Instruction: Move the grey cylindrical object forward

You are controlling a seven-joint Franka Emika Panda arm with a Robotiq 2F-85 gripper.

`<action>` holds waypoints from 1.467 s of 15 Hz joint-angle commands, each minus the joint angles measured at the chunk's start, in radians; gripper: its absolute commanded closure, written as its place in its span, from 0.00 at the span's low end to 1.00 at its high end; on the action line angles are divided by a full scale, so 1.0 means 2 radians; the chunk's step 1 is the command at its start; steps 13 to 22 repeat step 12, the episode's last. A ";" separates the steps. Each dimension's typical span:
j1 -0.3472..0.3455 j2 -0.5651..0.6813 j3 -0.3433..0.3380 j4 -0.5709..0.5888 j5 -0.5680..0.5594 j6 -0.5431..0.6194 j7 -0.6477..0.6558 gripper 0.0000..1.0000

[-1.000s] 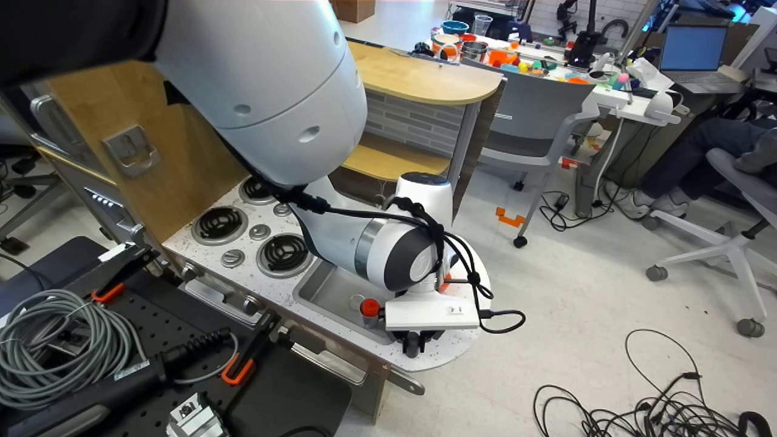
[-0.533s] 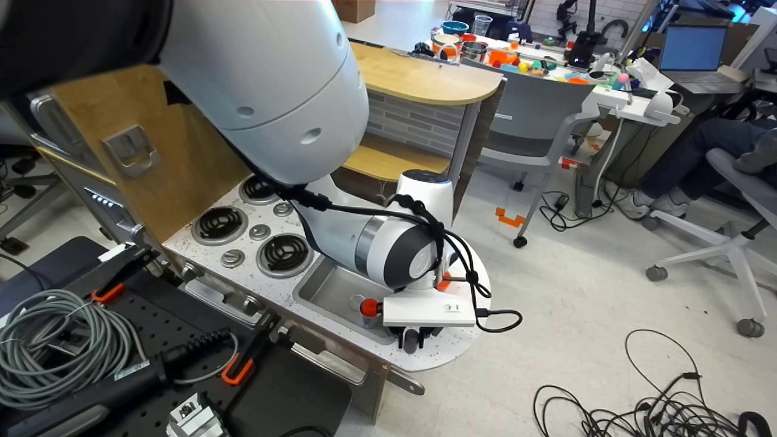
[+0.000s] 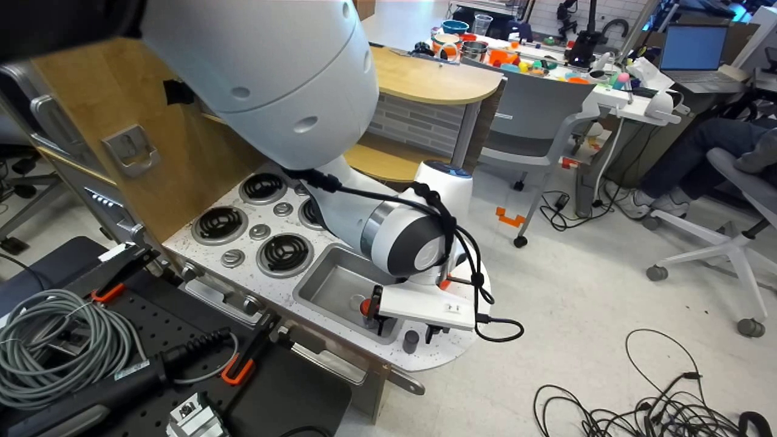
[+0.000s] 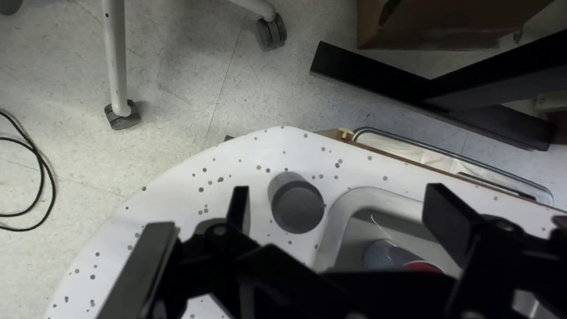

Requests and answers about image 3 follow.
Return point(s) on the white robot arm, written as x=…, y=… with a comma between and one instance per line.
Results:
x=259, y=75

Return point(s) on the red plastic cup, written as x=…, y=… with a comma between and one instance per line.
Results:
x=442, y=282

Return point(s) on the grey toy sink basin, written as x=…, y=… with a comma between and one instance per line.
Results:
x=332, y=282

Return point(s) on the silver metal block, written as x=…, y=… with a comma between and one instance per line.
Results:
x=195, y=416

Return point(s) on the black perforated board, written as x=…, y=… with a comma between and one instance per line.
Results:
x=161, y=323

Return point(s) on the open laptop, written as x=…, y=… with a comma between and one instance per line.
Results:
x=692, y=49

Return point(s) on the silver round stove knob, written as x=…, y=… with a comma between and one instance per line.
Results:
x=235, y=259
x=283, y=210
x=261, y=231

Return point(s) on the cluttered work table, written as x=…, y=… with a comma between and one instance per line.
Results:
x=525, y=62

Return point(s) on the black coil stove burner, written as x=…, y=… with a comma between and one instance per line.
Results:
x=264, y=189
x=284, y=254
x=312, y=213
x=219, y=225

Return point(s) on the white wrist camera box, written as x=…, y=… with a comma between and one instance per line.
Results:
x=420, y=308

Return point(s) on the grey chair with white frame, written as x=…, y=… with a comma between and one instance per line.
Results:
x=535, y=105

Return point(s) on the square metal plate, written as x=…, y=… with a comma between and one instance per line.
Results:
x=130, y=149

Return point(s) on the seated person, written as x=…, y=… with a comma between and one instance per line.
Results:
x=713, y=155

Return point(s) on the grey cylindrical object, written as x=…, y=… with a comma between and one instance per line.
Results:
x=411, y=344

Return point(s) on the small red toy object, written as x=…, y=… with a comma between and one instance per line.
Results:
x=367, y=308

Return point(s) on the orange floor object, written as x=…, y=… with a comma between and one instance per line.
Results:
x=511, y=217

